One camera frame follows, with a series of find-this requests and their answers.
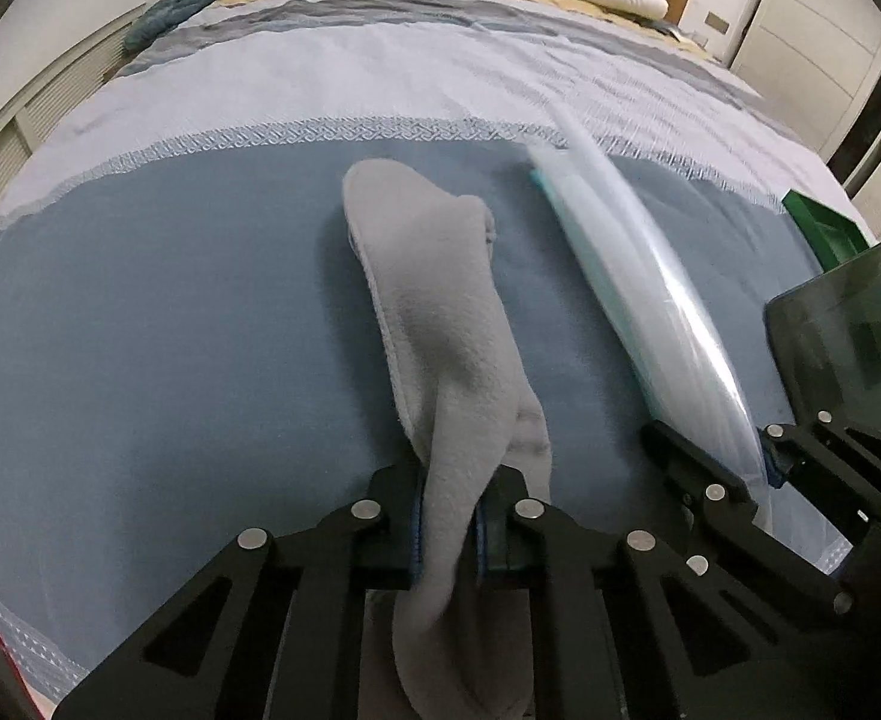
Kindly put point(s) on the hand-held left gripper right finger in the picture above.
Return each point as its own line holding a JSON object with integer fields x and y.
{"x": 489, "y": 532}

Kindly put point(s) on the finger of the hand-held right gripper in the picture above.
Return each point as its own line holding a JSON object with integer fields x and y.
{"x": 699, "y": 480}
{"x": 822, "y": 450}

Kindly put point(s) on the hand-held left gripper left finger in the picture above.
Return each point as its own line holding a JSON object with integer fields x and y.
{"x": 409, "y": 534}

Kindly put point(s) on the green tray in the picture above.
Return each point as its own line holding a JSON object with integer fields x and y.
{"x": 822, "y": 229}

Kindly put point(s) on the grey sock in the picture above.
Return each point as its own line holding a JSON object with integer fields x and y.
{"x": 440, "y": 360}

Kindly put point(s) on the clear plastic bag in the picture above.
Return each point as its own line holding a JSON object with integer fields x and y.
{"x": 657, "y": 300}

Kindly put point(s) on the striped bed blanket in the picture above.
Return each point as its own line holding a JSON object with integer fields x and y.
{"x": 185, "y": 315}

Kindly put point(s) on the white wardrobe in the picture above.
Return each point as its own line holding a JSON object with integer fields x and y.
{"x": 807, "y": 15}

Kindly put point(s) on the white louvred cabinet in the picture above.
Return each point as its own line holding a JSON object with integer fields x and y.
{"x": 50, "y": 105}

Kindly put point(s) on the teal cloth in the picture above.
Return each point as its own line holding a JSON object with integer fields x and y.
{"x": 170, "y": 15}

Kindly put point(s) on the wall socket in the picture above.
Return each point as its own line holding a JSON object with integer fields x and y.
{"x": 717, "y": 22}

